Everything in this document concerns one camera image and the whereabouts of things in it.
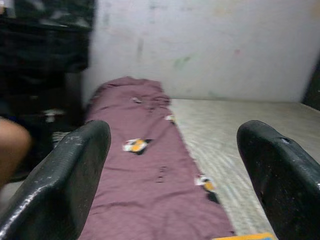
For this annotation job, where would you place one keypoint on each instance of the black tufted headboard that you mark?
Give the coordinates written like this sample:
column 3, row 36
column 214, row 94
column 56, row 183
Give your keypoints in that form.
column 312, row 87

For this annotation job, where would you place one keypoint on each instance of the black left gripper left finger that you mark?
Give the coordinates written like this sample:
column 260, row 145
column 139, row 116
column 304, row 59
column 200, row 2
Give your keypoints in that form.
column 57, row 190

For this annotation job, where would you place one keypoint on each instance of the white quilted mattress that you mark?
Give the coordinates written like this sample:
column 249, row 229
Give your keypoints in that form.
column 237, row 120

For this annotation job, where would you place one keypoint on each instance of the black storage shelf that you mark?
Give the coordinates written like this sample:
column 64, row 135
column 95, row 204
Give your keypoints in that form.
column 42, row 50

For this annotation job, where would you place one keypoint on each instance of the purple penguin print blanket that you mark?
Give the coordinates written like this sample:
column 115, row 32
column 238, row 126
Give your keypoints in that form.
column 150, row 162

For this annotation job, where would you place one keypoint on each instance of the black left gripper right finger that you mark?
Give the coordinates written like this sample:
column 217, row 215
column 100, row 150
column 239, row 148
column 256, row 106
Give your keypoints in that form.
column 287, row 190

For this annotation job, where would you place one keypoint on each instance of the colourful children's book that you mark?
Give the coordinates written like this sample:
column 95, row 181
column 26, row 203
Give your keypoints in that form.
column 250, row 236

